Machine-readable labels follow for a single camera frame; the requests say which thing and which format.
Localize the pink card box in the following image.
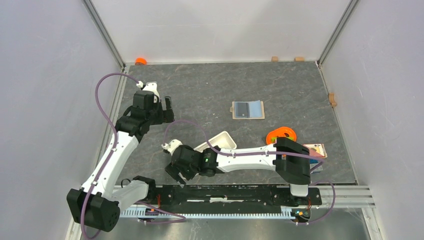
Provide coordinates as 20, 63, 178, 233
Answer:
303, 143, 328, 159

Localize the white plastic tray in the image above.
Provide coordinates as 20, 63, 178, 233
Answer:
194, 131, 237, 152

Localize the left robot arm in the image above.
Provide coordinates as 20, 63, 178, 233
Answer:
66, 90, 175, 232

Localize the orange round cap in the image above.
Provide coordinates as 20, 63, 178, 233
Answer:
134, 57, 147, 66

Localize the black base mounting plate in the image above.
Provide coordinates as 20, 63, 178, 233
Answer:
142, 184, 323, 214

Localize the blue small box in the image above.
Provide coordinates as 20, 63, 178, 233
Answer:
309, 159, 325, 173

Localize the curved wooden piece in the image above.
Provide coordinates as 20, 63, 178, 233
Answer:
328, 92, 338, 108

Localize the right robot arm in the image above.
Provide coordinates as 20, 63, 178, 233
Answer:
161, 137, 312, 204

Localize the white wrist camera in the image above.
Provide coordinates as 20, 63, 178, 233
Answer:
161, 139, 183, 155
136, 81, 160, 103

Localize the beige leather card holder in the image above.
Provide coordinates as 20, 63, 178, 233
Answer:
229, 100, 265, 120

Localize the black credit card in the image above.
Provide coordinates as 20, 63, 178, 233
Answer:
234, 102, 250, 119

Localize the wooden block right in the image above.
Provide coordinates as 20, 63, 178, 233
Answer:
294, 56, 305, 62

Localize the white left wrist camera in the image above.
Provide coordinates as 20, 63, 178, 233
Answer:
136, 81, 160, 103

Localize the white toothed cable rail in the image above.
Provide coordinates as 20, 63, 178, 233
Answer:
120, 205, 295, 220

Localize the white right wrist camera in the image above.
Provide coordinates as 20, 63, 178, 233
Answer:
161, 139, 183, 155

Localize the orange bowl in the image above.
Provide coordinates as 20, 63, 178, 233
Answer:
265, 126, 297, 145

